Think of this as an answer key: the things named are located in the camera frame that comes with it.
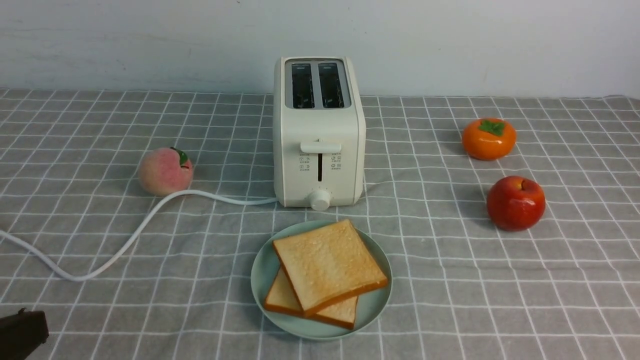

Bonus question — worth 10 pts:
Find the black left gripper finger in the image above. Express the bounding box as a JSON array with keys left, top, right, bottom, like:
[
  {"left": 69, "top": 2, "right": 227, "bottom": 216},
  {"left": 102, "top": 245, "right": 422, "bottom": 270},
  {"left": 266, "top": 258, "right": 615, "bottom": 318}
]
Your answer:
[{"left": 0, "top": 309, "right": 50, "bottom": 360}]

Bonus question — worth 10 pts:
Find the toasted bread slice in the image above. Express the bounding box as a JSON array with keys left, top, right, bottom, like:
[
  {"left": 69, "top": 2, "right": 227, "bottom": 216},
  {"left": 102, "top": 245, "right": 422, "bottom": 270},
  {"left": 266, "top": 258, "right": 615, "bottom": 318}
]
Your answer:
[
  {"left": 272, "top": 219, "right": 390, "bottom": 318},
  {"left": 263, "top": 268, "right": 359, "bottom": 330}
]

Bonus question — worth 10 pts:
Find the pink peach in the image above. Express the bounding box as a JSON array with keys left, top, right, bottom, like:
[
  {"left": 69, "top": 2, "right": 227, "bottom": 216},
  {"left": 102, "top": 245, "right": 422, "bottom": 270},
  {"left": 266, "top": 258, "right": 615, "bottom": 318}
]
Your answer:
[{"left": 138, "top": 146, "right": 194, "bottom": 197}]

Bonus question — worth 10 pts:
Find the light green plate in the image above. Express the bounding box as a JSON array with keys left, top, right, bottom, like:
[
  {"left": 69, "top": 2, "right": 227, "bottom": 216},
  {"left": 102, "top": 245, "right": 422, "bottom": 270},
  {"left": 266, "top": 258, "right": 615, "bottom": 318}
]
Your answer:
[{"left": 250, "top": 220, "right": 394, "bottom": 342}]

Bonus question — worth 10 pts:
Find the white two-slot toaster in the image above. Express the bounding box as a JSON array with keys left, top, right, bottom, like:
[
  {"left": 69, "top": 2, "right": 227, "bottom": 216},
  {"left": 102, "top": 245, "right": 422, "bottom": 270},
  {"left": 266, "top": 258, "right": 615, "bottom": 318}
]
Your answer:
[{"left": 272, "top": 56, "right": 367, "bottom": 211}]

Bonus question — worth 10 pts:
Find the grey checked tablecloth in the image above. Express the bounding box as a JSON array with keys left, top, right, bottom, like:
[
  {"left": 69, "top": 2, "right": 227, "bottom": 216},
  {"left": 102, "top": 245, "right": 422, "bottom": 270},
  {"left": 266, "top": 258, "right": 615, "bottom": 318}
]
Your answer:
[{"left": 0, "top": 88, "right": 640, "bottom": 360}]

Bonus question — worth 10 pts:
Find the orange persimmon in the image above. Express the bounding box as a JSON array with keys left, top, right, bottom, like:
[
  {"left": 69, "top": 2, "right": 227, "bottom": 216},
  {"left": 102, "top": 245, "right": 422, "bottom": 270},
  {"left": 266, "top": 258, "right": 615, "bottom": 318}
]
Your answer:
[{"left": 461, "top": 117, "right": 517, "bottom": 161}]

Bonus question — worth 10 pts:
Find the red apple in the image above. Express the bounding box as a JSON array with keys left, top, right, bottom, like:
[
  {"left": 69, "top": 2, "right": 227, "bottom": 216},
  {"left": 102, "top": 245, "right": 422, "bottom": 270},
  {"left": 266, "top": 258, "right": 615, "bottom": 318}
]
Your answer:
[{"left": 486, "top": 175, "right": 547, "bottom": 232}]

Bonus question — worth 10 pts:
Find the white power cable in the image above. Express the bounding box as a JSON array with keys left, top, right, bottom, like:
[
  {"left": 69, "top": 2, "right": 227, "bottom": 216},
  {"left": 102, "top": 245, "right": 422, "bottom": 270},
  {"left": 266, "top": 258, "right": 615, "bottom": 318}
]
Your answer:
[{"left": 0, "top": 189, "right": 279, "bottom": 282}]

